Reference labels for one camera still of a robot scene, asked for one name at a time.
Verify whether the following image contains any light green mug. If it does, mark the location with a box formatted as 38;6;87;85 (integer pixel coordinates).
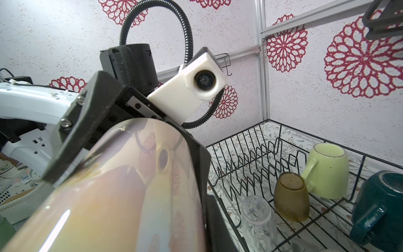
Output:
301;143;349;200

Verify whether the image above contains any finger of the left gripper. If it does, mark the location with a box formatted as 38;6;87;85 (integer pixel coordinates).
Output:
43;71;130;184
171;122;212;214

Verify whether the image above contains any grey mug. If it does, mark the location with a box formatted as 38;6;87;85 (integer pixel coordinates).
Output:
291;238;338;252

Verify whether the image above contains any black wire wall holder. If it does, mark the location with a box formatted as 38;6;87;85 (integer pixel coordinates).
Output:
214;53;232;76

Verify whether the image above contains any dark green mug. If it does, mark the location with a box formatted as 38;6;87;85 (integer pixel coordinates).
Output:
349;171;403;252

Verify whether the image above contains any amber glass cup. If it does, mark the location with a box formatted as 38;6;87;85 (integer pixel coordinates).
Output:
274;172;310;222

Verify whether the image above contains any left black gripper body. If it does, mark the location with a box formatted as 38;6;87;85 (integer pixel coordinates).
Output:
99;44;176;126

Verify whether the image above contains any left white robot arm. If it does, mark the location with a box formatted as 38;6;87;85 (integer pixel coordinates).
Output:
1;44;226;202

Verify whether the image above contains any clear glass cup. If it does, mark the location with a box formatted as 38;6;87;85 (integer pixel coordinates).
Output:
240;195;278;252

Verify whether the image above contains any pink mug purple inside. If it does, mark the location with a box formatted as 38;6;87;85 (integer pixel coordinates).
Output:
4;118;207;252

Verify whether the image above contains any grey slotted wall shelf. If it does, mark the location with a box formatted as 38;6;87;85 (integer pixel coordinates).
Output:
362;0;403;41

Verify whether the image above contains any black wire dish rack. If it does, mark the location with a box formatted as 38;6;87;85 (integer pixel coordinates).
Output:
207;120;403;252

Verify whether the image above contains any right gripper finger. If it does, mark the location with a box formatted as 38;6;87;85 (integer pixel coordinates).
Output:
206;195;238;252

